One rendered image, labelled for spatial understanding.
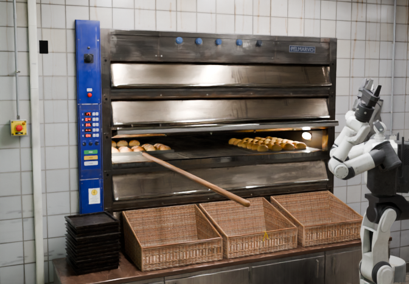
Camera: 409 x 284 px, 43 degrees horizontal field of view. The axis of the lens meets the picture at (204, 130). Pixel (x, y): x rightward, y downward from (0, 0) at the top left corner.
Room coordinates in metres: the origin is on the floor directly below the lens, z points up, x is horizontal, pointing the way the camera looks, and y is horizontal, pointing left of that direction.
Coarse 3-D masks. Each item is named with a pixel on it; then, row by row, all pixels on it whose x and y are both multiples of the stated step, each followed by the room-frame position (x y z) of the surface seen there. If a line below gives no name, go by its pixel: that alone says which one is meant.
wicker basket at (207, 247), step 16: (160, 208) 3.61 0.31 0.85; (176, 208) 3.66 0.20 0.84; (192, 208) 3.70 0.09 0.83; (128, 224) 3.36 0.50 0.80; (160, 224) 3.58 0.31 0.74; (176, 224) 3.62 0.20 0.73; (192, 224) 3.67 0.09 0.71; (208, 224) 3.49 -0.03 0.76; (128, 240) 3.36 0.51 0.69; (144, 240) 3.51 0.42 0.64; (160, 240) 3.56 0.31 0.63; (176, 240) 3.60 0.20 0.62; (192, 240) 3.64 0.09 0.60; (208, 240) 3.26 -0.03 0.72; (144, 256) 3.09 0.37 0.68; (160, 256) 3.13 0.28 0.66; (176, 256) 3.17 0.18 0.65; (192, 256) 3.22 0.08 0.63; (208, 256) 3.26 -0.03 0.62
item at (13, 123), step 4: (12, 120) 3.20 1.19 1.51; (16, 120) 3.21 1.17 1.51; (20, 120) 3.21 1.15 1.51; (24, 120) 3.22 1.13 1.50; (12, 124) 3.19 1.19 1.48; (16, 124) 3.20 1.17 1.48; (20, 124) 3.21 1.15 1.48; (12, 128) 3.19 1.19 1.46; (24, 128) 3.22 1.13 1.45; (12, 132) 3.19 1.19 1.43; (16, 132) 3.20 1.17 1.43; (20, 132) 3.21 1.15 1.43; (24, 132) 3.22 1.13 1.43
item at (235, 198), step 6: (150, 156) 3.72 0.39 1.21; (162, 162) 3.46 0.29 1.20; (174, 168) 3.23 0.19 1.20; (180, 174) 3.14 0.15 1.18; (186, 174) 3.04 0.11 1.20; (192, 180) 2.95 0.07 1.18; (198, 180) 2.86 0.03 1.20; (204, 186) 2.78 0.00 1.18; (210, 186) 2.71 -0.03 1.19; (216, 186) 2.66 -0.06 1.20; (222, 192) 2.56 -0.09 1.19; (228, 192) 2.52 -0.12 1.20; (234, 198) 2.43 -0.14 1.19; (240, 198) 2.39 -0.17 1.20; (246, 204) 2.33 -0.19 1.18
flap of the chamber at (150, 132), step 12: (120, 132) 3.39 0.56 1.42; (132, 132) 3.42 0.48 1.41; (144, 132) 3.45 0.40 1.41; (156, 132) 3.49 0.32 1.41; (168, 132) 3.52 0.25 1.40; (180, 132) 3.56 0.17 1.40; (192, 132) 3.63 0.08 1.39; (204, 132) 3.71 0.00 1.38; (216, 132) 3.78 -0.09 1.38; (228, 132) 3.86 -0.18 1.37; (240, 132) 3.94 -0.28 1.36
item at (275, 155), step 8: (288, 152) 4.13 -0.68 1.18; (296, 152) 4.13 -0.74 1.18; (304, 152) 4.14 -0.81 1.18; (312, 152) 4.17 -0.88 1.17; (320, 152) 4.20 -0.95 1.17; (168, 160) 3.71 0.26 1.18; (176, 160) 3.71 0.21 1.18; (184, 160) 3.73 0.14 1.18; (192, 160) 3.75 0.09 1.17; (200, 160) 3.78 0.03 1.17; (208, 160) 3.80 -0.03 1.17; (216, 160) 3.83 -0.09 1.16; (224, 160) 3.85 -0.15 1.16; (232, 160) 3.88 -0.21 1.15; (240, 160) 3.91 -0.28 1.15; (248, 160) 3.94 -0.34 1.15; (256, 160) 3.96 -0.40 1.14; (112, 168) 3.51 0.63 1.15; (120, 168) 3.54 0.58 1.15; (128, 168) 3.56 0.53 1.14
